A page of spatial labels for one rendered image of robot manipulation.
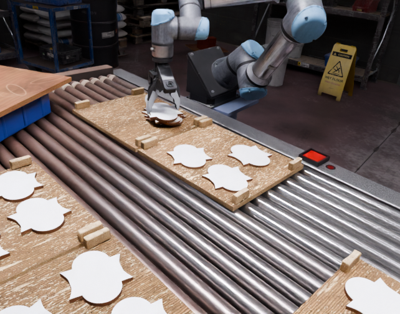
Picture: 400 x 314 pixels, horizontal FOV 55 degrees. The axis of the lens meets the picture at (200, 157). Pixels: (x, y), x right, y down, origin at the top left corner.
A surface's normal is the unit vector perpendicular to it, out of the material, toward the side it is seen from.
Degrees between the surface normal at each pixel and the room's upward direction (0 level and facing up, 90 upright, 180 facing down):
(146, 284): 0
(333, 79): 77
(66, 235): 0
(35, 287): 0
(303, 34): 121
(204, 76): 47
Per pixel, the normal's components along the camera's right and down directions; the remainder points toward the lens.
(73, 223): 0.07, -0.87
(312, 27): 0.14, 0.87
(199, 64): 0.60, -0.34
